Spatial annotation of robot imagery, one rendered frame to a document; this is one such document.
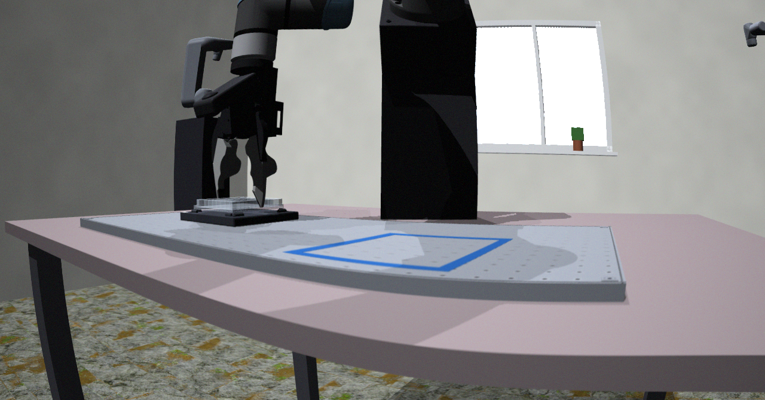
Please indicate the blue tape outline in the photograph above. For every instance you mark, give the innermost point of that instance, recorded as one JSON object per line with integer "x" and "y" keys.
{"x": 448, "y": 267}

